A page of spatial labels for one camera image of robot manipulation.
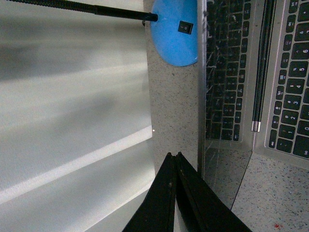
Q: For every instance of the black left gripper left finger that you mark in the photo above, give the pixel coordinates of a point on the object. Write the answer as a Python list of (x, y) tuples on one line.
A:
[(156, 213)]

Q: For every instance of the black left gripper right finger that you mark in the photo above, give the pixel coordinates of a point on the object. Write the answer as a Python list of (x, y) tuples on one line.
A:
[(200, 208)]

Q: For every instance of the silver laptop with cracked screen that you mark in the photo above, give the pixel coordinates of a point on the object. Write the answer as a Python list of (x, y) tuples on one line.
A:
[(255, 76)]

